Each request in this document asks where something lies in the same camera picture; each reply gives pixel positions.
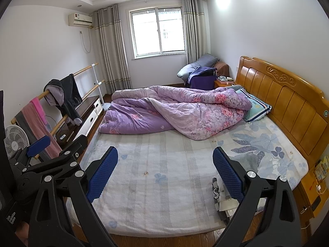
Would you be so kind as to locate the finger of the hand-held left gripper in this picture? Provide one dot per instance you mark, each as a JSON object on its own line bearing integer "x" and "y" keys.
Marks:
{"x": 38, "y": 146}
{"x": 72, "y": 151}

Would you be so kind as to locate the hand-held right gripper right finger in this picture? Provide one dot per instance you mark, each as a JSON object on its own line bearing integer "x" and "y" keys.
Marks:
{"x": 228, "y": 175}

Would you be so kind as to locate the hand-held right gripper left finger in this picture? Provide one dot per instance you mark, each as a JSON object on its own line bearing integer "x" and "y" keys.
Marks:
{"x": 102, "y": 175}

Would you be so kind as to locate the wooden bar clothes rack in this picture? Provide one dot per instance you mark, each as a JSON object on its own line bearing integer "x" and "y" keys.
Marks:
{"x": 84, "y": 69}

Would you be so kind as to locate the person's left hand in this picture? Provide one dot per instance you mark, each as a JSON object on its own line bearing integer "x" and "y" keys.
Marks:
{"x": 22, "y": 234}

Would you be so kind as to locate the dusty rose towel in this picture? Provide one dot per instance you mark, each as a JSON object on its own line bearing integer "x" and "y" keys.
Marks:
{"x": 33, "y": 126}

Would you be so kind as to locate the white electric fan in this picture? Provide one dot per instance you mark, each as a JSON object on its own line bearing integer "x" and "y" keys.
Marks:
{"x": 15, "y": 140}

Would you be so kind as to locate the white printed plastic bag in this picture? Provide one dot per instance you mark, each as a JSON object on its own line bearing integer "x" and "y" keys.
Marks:
{"x": 221, "y": 198}

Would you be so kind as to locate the dark grey towel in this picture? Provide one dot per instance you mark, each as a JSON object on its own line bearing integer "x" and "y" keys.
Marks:
{"x": 20, "y": 121}

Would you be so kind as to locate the bright pink towel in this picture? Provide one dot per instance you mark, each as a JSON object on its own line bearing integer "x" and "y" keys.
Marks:
{"x": 39, "y": 110}

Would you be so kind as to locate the white and brown cabinet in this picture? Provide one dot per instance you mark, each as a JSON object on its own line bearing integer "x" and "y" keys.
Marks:
{"x": 87, "y": 113}

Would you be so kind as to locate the bed with pale floral sheet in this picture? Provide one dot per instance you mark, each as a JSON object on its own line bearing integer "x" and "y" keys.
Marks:
{"x": 159, "y": 175}

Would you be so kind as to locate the black jacket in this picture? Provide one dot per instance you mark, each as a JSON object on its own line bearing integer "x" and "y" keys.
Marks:
{"x": 69, "y": 95}

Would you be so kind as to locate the teal pillow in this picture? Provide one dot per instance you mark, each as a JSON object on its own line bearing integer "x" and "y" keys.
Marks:
{"x": 255, "y": 106}

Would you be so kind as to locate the purple floral quilt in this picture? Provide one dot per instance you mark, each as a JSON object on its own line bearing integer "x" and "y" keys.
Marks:
{"x": 180, "y": 110}

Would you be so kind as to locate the wooden bedside cabinet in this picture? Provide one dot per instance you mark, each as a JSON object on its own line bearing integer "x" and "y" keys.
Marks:
{"x": 311, "y": 195}

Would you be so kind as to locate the wooden headboard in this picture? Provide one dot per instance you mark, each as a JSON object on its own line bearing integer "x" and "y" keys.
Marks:
{"x": 282, "y": 103}

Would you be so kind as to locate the small wooden nightstand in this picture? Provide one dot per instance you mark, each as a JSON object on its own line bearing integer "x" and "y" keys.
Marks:
{"x": 223, "y": 85}

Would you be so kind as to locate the yellow packets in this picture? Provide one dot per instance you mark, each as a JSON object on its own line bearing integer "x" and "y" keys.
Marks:
{"x": 322, "y": 171}

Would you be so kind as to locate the pink box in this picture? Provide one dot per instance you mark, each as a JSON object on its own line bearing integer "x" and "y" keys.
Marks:
{"x": 224, "y": 79}

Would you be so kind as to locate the purple cloth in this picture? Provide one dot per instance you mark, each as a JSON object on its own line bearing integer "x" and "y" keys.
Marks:
{"x": 201, "y": 78}

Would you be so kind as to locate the brown armchair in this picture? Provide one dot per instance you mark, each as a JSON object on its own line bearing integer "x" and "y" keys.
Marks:
{"x": 222, "y": 68}

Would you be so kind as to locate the grey striped curtain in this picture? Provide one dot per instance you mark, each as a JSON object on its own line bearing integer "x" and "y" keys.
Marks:
{"x": 194, "y": 30}
{"x": 113, "y": 51}

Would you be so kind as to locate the white air conditioner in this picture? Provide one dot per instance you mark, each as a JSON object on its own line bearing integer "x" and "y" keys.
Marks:
{"x": 80, "y": 19}

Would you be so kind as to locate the white framed window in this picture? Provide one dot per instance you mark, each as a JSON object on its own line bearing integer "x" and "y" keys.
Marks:
{"x": 157, "y": 30}

